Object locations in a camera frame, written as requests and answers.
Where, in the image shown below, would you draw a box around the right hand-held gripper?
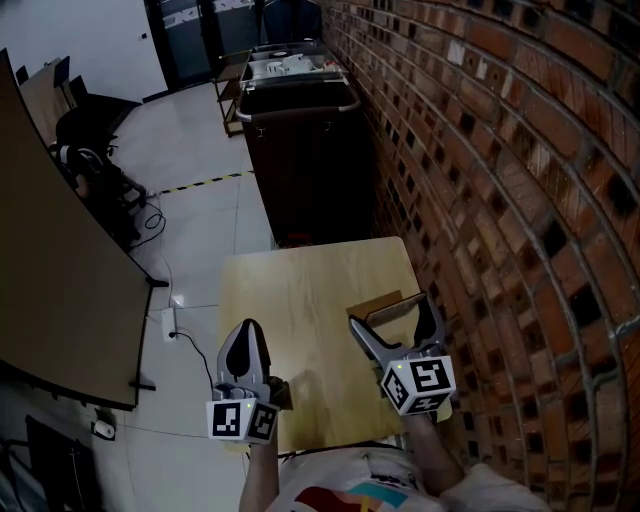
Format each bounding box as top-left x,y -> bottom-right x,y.
347,294 -> 458,424

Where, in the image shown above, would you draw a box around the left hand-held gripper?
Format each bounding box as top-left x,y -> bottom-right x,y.
206,318 -> 292,446

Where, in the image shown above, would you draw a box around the person's left forearm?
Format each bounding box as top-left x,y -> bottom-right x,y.
238,439 -> 282,512

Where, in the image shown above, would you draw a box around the person's right forearm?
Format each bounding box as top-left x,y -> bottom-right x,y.
398,413 -> 467,497

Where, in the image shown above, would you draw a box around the white power strip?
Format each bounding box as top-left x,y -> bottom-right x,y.
160,306 -> 178,343

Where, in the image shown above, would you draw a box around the person's white printed shirt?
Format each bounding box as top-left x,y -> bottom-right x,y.
269,443 -> 552,512

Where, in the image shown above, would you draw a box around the yellow black striped floor tape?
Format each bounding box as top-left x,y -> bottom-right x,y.
159,169 -> 256,197

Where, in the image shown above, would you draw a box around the dark service cart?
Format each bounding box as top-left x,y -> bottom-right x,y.
234,41 -> 377,247

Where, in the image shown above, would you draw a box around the large brown table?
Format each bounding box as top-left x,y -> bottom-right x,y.
0,47 -> 170,412

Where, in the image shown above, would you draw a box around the black chair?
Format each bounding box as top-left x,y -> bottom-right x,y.
0,413 -> 105,512

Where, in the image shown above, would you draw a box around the metal shelf trolley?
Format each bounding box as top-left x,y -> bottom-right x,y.
214,49 -> 253,140

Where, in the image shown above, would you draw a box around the white dishes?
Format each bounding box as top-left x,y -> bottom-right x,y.
246,46 -> 327,77

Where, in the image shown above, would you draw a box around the dark glass door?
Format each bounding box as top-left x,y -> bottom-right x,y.
143,0 -> 262,94

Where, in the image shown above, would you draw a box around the small brown table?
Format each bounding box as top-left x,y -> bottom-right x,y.
16,55 -> 77,134

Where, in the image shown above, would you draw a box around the black power cable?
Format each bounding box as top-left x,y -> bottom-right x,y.
169,329 -> 217,397

